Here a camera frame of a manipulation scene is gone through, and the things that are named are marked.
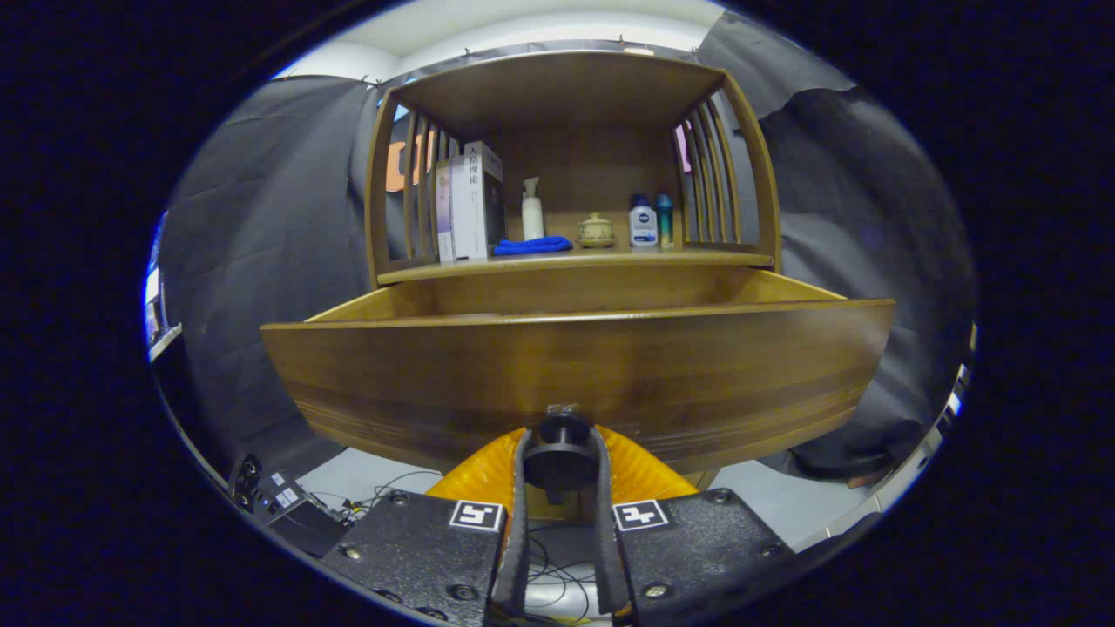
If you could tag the wooden countertop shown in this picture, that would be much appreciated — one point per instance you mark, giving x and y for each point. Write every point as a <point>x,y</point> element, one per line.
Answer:
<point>610,257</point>

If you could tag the black electronic box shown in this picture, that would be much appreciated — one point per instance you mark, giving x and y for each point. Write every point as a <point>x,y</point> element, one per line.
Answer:
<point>300,522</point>

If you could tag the white pump bottle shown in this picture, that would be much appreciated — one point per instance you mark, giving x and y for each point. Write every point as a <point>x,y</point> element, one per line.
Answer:
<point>532,218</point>

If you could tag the wooden cabinet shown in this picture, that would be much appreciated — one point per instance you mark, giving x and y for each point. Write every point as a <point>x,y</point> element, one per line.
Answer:
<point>557,87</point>

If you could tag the teal slim bottle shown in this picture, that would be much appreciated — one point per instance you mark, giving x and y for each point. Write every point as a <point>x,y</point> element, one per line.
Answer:
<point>665,222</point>

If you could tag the blue folded cloth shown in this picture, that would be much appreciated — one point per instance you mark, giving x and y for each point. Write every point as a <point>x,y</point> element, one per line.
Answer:
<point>531,246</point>

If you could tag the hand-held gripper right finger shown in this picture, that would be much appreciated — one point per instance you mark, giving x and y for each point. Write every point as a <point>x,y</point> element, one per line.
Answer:
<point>697,549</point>

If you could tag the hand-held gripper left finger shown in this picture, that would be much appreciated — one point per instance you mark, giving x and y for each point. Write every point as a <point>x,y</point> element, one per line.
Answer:
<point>418,549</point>

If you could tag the wooden drawer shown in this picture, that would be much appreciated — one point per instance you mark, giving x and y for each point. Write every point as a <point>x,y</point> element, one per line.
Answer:
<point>566,366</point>

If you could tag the white wall fixture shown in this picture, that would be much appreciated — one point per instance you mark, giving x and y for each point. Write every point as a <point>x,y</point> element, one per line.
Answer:
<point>161,340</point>

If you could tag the thin pale book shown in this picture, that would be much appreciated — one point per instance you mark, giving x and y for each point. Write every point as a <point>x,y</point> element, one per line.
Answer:
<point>443,218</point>

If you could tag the beige lidded teacup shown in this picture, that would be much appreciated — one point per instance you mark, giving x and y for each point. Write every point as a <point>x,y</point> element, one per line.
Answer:
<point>595,231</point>

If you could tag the white bottle with blue cap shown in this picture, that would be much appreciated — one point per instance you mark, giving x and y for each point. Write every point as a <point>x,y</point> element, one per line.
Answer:
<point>643,226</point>

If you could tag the thick white book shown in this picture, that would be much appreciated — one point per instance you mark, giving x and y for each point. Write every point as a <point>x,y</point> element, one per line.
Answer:
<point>470,209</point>

